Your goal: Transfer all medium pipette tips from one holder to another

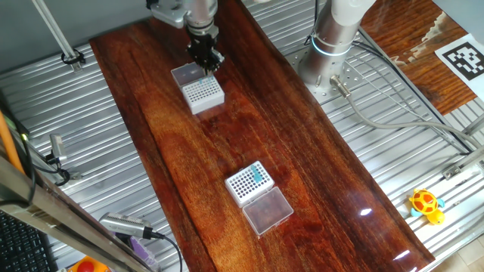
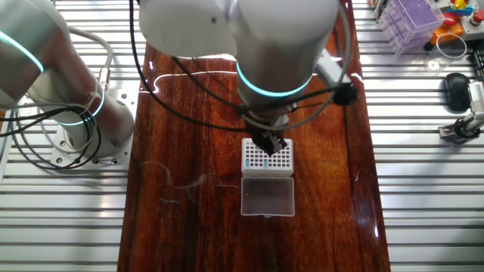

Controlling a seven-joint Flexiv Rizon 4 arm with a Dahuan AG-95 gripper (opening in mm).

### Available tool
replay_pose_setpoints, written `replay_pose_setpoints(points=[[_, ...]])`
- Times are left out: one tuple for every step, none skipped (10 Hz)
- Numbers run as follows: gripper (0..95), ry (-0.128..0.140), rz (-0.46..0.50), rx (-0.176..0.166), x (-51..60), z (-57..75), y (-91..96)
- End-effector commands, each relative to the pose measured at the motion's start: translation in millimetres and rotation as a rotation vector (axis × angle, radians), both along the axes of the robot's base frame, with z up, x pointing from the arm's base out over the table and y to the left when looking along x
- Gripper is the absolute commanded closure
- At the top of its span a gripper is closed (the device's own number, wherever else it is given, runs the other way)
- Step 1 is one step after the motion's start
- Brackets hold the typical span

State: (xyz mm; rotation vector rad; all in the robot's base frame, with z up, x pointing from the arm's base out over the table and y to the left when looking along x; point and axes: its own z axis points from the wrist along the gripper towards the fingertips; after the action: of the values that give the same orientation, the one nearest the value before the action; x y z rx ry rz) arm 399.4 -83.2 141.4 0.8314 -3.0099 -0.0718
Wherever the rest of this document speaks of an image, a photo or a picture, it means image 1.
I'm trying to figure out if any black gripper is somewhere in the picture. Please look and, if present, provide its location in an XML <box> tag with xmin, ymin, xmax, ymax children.
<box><xmin>185</xmin><ymin>30</ymin><xmax>226</xmax><ymax>76</ymax></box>

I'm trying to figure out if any white pipette tip holder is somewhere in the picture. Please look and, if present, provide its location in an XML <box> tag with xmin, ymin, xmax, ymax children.
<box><xmin>225</xmin><ymin>160</ymin><xmax>295</xmax><ymax>237</ymax></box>
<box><xmin>169</xmin><ymin>62</ymin><xmax>226</xmax><ymax>116</ymax></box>

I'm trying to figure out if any purple pipette tip box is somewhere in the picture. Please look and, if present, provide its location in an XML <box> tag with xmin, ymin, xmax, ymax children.
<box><xmin>126</xmin><ymin>233</ymin><xmax>162</xmax><ymax>271</ymax></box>

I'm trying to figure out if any large brown wooden board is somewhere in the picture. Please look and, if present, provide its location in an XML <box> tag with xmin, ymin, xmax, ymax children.
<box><xmin>88</xmin><ymin>0</ymin><xmax>436</xmax><ymax>272</ymax></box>

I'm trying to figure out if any black pole clamp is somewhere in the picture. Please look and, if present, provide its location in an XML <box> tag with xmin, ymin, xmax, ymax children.
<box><xmin>60</xmin><ymin>48</ymin><xmax>86</xmax><ymax>66</ymax></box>

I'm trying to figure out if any aluminium pole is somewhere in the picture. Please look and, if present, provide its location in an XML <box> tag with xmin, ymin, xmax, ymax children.
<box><xmin>31</xmin><ymin>0</ymin><xmax>85</xmax><ymax>73</ymax></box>

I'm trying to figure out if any orange tube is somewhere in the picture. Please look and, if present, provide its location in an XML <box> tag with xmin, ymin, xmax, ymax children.
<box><xmin>0</xmin><ymin>111</ymin><xmax>24</xmax><ymax>175</ymax></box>

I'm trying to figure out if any worn brown wooden board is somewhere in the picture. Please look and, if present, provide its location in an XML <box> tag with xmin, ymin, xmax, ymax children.
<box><xmin>358</xmin><ymin>0</ymin><xmax>478</xmax><ymax>116</ymax></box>

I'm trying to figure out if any orange box red button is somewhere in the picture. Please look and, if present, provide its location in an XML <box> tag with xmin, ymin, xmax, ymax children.
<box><xmin>67</xmin><ymin>255</ymin><xmax>110</xmax><ymax>272</ymax></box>

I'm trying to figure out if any white fiducial tag paper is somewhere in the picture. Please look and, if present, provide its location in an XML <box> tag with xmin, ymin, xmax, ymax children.
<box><xmin>434</xmin><ymin>32</ymin><xmax>484</xmax><ymax>103</ymax></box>

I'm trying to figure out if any yellow orange toy turtle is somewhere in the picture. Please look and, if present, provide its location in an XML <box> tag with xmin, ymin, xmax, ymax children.
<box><xmin>408</xmin><ymin>187</ymin><xmax>446</xmax><ymax>226</ymax></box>

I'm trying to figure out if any black keyboard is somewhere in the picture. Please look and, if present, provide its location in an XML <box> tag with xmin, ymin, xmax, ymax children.
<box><xmin>0</xmin><ymin>210</ymin><xmax>60</xmax><ymax>272</ymax></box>

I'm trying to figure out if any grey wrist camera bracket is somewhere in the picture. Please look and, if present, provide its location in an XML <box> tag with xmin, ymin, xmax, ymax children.
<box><xmin>149</xmin><ymin>2</ymin><xmax>189</xmax><ymax>29</ymax></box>

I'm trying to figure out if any grey cable metal connector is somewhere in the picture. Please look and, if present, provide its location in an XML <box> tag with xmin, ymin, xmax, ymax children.
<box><xmin>329</xmin><ymin>74</ymin><xmax>484</xmax><ymax>150</ymax></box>

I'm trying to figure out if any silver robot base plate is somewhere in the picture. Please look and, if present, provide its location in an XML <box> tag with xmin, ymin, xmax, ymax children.
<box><xmin>285</xmin><ymin>48</ymin><xmax>366</xmax><ymax>105</ymax></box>

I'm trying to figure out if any small silver mounted camera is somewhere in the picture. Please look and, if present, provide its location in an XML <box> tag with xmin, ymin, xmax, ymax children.
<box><xmin>49</xmin><ymin>134</ymin><xmax>68</xmax><ymax>162</ymax></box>

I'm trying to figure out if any black depth camera cable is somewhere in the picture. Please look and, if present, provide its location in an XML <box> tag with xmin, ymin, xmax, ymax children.
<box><xmin>150</xmin><ymin>230</ymin><xmax>184</xmax><ymax>272</ymax></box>

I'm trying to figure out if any silver depth camera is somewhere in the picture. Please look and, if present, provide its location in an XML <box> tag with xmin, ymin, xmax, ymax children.
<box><xmin>98</xmin><ymin>212</ymin><xmax>154</xmax><ymax>241</ymax></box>

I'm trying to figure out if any steel frame beam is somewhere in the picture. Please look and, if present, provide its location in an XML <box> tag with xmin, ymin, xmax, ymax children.
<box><xmin>0</xmin><ymin>153</ymin><xmax>152</xmax><ymax>272</ymax></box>

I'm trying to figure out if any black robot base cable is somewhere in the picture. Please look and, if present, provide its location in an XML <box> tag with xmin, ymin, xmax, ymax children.
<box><xmin>351</xmin><ymin>39</ymin><xmax>473</xmax><ymax>155</ymax></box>

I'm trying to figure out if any aluminium profile bracket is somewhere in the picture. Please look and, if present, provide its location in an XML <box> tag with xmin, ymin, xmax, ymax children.
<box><xmin>442</xmin><ymin>113</ymin><xmax>484</xmax><ymax>181</ymax></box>

